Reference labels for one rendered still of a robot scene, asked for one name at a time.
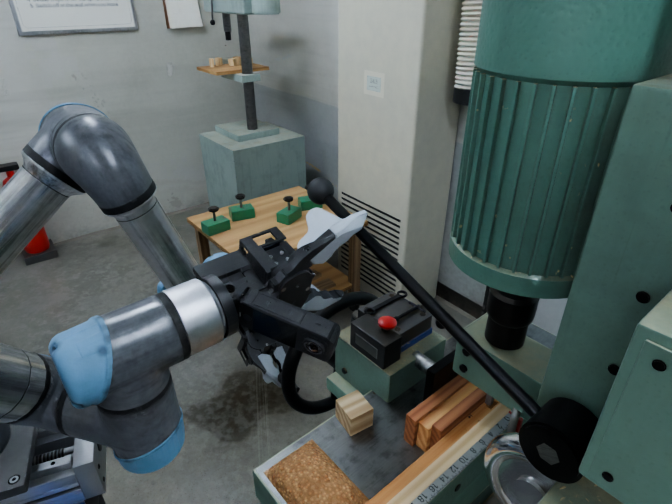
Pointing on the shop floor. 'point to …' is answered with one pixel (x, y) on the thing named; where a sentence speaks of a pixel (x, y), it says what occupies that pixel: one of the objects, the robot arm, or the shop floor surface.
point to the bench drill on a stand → (258, 140)
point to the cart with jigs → (274, 214)
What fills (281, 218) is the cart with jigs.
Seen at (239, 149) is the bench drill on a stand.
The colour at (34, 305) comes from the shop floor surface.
